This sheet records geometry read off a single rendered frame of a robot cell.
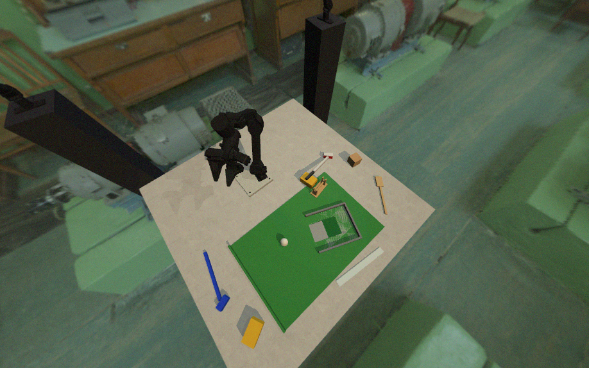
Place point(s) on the green putting mat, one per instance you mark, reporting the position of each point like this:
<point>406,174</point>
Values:
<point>291,277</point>

